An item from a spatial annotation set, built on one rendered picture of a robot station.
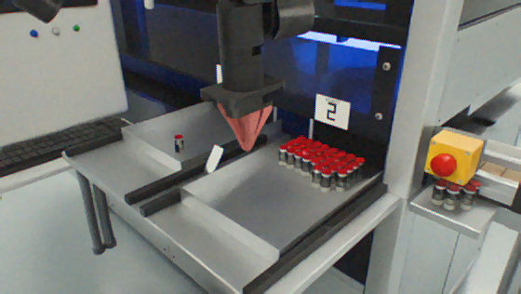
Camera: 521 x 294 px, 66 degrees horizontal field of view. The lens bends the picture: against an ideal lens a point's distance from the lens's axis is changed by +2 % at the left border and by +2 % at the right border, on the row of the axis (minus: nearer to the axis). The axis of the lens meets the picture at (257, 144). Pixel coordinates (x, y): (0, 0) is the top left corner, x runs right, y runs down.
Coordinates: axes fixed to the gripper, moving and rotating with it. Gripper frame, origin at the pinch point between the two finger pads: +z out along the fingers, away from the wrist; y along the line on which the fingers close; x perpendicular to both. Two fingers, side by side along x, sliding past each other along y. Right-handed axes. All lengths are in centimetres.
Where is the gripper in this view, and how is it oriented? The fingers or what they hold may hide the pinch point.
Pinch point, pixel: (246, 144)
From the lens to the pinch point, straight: 57.2
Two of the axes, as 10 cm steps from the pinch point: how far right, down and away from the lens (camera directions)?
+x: -7.1, -3.1, 6.3
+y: 7.0, -3.5, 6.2
